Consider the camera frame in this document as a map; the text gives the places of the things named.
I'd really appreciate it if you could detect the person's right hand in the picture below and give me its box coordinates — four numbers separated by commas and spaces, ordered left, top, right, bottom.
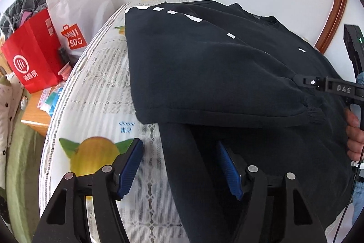
343, 108, 364, 161

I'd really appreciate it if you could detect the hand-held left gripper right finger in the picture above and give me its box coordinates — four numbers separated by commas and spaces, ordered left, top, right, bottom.
216, 141, 327, 243

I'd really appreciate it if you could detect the dark checkered cloth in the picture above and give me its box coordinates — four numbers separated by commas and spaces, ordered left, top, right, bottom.
0, 0, 47, 38

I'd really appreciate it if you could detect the wooden nightstand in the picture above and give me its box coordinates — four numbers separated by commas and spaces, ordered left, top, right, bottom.
0, 35, 61, 137

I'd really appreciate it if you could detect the person's blue jeans leg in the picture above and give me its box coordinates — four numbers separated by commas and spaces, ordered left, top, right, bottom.
351, 180, 364, 226

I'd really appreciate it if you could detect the white plastic bag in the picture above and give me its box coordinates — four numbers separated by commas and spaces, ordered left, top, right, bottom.
46, 0, 116, 60

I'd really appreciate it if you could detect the white floral quilt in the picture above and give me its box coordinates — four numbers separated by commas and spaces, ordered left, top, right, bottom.
0, 75, 25, 181

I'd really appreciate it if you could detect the wooden headboard frame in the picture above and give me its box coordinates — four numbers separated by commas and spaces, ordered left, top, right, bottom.
314, 0, 350, 55

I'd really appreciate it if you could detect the red paper bag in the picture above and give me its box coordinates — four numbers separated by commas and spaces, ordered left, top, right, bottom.
1, 9, 64, 94

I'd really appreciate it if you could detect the green blanket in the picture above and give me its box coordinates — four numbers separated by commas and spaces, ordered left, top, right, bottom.
6, 86, 46, 243

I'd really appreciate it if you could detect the pile of small packets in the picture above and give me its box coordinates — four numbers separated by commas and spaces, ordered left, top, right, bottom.
38, 79, 68, 118

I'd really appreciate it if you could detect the black sweatshirt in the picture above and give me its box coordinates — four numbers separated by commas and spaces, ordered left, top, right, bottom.
124, 0, 356, 243

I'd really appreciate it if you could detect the thin black cable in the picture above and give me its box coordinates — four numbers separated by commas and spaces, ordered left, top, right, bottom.
331, 143, 364, 243

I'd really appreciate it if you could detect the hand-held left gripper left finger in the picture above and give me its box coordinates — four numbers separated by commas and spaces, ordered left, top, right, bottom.
33, 138, 144, 243

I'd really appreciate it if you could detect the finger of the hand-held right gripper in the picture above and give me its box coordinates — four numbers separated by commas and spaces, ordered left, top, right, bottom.
291, 74, 328, 90

